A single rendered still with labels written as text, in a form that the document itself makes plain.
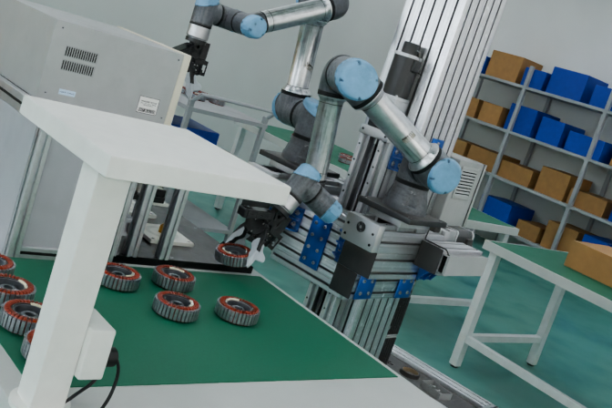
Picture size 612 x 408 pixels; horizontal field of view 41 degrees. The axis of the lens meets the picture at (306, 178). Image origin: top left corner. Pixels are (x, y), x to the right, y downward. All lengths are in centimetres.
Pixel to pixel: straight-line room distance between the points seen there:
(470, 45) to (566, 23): 677
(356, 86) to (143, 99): 60
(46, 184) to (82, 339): 73
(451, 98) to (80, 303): 190
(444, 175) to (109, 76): 104
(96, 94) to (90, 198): 91
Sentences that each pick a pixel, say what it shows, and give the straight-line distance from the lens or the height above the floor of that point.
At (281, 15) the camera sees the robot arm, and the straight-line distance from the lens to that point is 279.
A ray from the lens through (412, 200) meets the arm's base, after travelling 267.
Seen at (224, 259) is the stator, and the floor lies 80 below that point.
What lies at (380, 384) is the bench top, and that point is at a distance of 200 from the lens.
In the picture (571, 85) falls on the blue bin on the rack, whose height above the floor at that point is 192.
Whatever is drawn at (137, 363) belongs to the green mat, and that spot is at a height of 75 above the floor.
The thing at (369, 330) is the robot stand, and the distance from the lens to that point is 312.
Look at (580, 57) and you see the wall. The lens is 952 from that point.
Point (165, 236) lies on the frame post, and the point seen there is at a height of 84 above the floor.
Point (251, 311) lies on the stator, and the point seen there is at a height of 79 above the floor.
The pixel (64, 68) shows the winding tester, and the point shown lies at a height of 120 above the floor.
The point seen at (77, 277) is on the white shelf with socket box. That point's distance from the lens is 134.
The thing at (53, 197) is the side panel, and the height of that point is 91.
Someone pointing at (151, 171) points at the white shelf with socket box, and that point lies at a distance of 126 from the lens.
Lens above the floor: 144
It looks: 9 degrees down
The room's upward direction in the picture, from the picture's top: 18 degrees clockwise
